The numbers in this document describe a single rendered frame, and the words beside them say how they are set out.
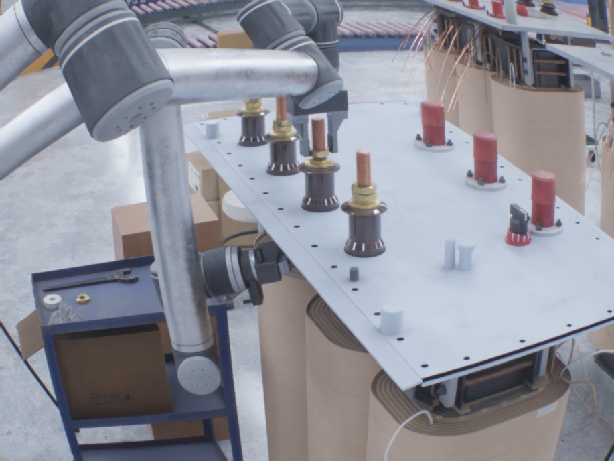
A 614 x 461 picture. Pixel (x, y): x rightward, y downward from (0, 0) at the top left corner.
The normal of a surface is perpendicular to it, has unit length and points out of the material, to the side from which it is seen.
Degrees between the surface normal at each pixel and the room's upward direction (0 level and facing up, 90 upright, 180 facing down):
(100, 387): 90
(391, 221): 0
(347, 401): 90
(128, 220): 0
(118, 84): 60
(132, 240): 90
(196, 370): 87
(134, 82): 54
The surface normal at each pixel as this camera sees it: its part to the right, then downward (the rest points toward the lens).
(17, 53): 0.31, 0.59
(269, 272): -0.04, 0.37
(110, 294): -0.03, -0.93
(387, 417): -0.95, 0.14
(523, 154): -0.38, 0.35
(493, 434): 0.31, 0.34
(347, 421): -0.58, 0.32
